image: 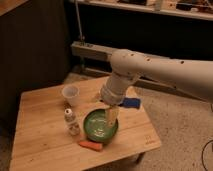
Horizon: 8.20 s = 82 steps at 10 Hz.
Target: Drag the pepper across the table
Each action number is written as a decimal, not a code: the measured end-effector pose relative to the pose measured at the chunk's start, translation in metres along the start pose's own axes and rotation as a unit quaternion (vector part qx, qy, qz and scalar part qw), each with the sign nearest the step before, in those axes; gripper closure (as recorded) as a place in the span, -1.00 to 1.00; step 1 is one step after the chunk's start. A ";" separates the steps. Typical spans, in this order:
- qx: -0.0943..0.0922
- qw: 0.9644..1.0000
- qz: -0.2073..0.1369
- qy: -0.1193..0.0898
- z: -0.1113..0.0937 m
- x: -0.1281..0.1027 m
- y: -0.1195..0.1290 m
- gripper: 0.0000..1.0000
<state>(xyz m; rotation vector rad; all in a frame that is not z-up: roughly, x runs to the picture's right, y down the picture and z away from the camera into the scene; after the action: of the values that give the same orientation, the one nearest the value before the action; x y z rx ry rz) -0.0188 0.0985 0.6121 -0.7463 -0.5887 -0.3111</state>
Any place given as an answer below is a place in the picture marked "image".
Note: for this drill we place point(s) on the small clear plastic bottle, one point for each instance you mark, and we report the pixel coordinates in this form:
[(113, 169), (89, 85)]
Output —
[(71, 121)]

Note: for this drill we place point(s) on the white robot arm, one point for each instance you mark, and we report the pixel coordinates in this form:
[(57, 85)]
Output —
[(193, 77)]

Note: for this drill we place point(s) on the translucent plastic cup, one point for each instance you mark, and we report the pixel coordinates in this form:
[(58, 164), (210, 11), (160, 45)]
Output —
[(71, 94)]

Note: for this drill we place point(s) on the green bowl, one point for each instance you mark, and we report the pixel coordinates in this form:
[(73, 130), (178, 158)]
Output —
[(96, 128)]

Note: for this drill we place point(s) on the vertical metal pole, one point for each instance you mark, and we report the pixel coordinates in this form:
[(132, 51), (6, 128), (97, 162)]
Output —
[(81, 37)]

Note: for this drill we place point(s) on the grey metal rail beam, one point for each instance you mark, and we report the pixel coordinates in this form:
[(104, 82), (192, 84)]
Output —
[(91, 50)]

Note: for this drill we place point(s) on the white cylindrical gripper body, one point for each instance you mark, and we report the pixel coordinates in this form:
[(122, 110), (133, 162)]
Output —
[(114, 90)]

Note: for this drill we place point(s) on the background shelf with items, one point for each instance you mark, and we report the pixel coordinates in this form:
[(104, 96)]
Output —
[(146, 9)]

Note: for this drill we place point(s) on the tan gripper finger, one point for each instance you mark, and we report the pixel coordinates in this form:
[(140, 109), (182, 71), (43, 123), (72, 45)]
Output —
[(111, 115)]

